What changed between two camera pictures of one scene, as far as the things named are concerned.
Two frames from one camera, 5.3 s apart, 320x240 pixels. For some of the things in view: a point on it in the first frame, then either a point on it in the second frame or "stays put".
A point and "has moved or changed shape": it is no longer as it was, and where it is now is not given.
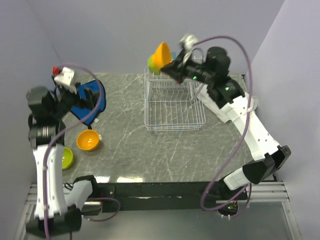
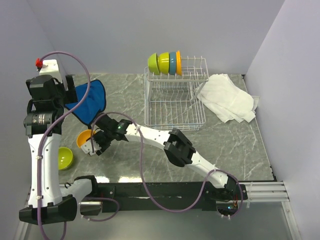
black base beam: x=123 y=197 stays put
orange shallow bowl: x=162 y=56 has moved or changed shape
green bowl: x=67 y=158 stays put
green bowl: x=155 y=70 stays put
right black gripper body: x=193 y=71 → x=103 y=140
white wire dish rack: x=169 y=106 stays put
